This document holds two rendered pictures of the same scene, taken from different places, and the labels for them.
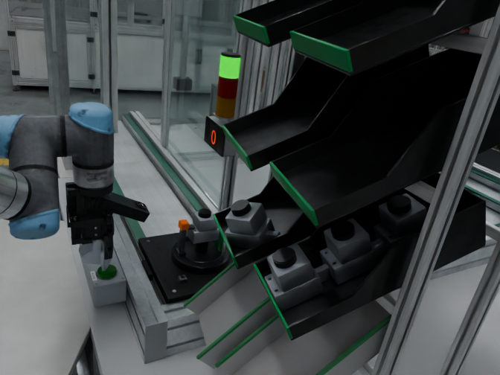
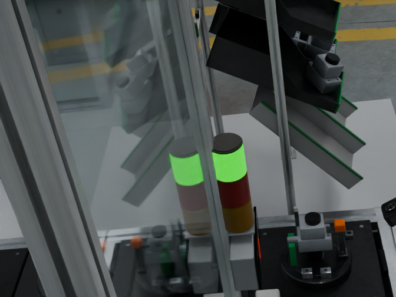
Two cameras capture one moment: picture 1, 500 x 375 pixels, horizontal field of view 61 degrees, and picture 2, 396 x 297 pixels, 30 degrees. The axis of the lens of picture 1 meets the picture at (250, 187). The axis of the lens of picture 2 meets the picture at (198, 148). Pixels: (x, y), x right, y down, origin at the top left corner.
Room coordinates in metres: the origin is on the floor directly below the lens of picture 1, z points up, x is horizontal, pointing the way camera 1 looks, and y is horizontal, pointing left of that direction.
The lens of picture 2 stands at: (1.77, 0.63, 2.02)
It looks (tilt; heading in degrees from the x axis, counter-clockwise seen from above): 35 degrees down; 220
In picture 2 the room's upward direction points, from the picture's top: 11 degrees counter-clockwise
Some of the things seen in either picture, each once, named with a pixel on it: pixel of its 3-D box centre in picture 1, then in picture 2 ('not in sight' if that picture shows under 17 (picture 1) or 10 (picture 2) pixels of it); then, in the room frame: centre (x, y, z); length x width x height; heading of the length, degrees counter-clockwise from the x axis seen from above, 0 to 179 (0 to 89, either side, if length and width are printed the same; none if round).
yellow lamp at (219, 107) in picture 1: (225, 106); (236, 210); (1.08, 0.09, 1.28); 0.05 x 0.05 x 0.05
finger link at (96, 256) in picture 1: (96, 257); not in sight; (0.73, 0.30, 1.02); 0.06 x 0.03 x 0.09; 121
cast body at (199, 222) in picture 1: (207, 224); (308, 230); (0.86, 0.09, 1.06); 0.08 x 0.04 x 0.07; 121
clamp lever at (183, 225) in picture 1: (185, 235); (336, 237); (0.83, 0.13, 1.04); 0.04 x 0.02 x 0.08; 121
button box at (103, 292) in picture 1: (101, 265); not in sight; (0.81, 0.32, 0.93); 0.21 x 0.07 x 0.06; 31
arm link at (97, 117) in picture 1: (90, 135); not in sight; (0.74, 0.31, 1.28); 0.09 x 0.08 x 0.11; 115
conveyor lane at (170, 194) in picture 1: (170, 216); not in sight; (1.12, 0.23, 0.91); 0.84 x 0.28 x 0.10; 31
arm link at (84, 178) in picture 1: (94, 173); not in sight; (0.74, 0.30, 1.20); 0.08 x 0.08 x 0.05
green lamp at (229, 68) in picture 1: (229, 66); (228, 158); (1.08, 0.09, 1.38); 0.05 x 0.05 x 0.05
